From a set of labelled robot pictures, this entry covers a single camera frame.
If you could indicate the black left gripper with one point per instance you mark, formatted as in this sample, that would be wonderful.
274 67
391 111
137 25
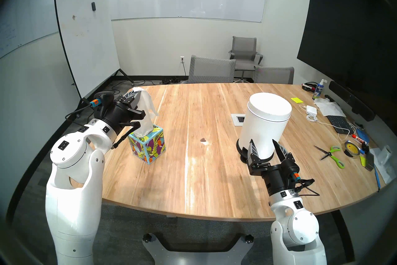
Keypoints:
116 115

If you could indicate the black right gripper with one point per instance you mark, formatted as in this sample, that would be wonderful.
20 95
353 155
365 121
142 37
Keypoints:
276 179

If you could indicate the white facial tissue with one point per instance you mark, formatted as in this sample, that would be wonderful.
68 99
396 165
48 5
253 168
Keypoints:
145 103

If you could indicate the colourful patterned tissue box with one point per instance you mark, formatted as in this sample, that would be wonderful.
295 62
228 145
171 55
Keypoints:
149 146

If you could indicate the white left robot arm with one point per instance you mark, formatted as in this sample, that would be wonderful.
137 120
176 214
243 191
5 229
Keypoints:
74 193

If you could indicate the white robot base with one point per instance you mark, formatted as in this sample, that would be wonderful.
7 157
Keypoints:
198 258

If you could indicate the white pedal trash can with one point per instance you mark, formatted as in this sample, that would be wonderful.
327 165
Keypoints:
263 124

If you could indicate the table power outlet plate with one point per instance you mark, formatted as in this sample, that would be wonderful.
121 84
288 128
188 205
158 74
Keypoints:
237 119

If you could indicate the yellow sticky note pad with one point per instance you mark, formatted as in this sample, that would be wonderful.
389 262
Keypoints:
297 100

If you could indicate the black keyboard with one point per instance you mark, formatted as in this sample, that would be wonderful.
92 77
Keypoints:
339 123

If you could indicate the crumpled white paper towel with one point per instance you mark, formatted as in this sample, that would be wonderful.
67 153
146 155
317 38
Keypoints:
330 107

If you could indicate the whiteboard cleaner spray bottle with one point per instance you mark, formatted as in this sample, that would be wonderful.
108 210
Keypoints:
318 92

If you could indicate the grey mesh office chair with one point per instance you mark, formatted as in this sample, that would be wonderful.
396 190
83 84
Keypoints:
274 75
211 70

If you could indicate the red whiteboard marker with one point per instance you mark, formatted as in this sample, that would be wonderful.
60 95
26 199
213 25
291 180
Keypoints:
308 84

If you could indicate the rolling whiteboard on stand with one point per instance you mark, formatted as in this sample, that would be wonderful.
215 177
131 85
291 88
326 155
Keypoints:
86 37

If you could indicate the clear tape roll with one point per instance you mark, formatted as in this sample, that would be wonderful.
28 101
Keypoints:
356 152

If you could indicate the orange white marker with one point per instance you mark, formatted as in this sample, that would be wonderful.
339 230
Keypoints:
356 137

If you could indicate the blue packet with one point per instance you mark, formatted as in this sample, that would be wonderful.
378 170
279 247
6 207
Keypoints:
363 136

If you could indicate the black video bar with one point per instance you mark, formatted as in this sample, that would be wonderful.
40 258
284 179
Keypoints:
350 99

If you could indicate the black and yellow box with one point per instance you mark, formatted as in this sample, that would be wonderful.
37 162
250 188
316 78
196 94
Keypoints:
368 162

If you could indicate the grey office chair with armrests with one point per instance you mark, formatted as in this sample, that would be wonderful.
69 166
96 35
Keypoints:
245 50

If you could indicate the blue pen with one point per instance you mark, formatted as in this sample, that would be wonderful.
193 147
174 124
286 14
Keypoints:
377 177

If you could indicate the white plastic cup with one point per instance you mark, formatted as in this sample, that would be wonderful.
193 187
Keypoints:
386 154

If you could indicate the large black TV screen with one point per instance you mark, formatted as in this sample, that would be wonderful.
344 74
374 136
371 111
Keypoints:
347 34

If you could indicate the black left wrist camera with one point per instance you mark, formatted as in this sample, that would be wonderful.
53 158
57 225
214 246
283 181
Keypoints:
104 97

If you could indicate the side wall whiteboard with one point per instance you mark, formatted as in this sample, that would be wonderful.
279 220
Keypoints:
18 34

